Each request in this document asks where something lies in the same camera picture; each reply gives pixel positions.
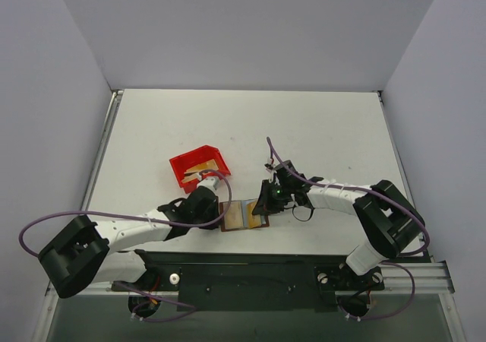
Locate gold card from bin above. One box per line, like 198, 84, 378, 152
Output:
246, 201, 264, 229

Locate brown leather card holder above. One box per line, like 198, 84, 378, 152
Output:
219, 199, 270, 232

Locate gold card with chip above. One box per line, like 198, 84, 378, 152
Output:
225, 201, 244, 230

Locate red plastic bin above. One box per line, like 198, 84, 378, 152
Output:
169, 145, 231, 193

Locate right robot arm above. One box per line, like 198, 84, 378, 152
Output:
252, 160, 425, 288

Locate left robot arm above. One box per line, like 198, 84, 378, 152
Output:
37, 185, 219, 299

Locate gold cards in bin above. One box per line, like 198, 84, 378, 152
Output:
181, 159, 219, 184

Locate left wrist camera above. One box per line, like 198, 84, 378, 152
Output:
197, 176, 219, 192

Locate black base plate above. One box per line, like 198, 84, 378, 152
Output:
132, 250, 384, 312

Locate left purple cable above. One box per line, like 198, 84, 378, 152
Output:
18, 169, 232, 323

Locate aluminium table frame rail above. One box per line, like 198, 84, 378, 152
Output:
45, 89, 456, 296

